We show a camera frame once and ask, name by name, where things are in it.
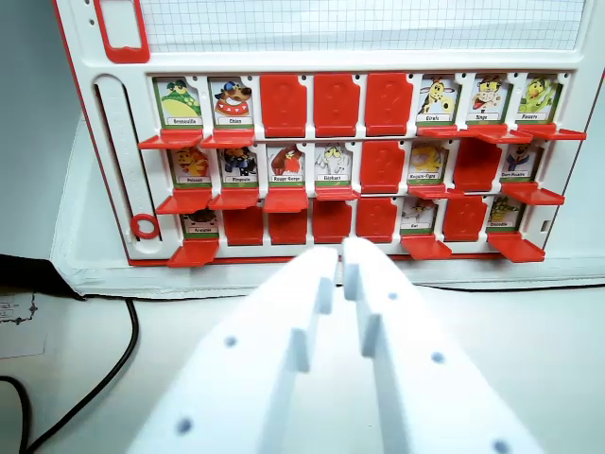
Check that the red board flap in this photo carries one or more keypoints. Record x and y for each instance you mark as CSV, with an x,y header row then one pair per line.
x,y
376,220

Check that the white printed label card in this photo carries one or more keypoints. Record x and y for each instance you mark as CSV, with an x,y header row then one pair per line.
x,y
19,331

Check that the black box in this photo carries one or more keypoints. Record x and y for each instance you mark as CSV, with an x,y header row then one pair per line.
x,y
33,276

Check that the red and white game board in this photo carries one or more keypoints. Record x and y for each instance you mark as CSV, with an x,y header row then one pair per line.
x,y
472,28

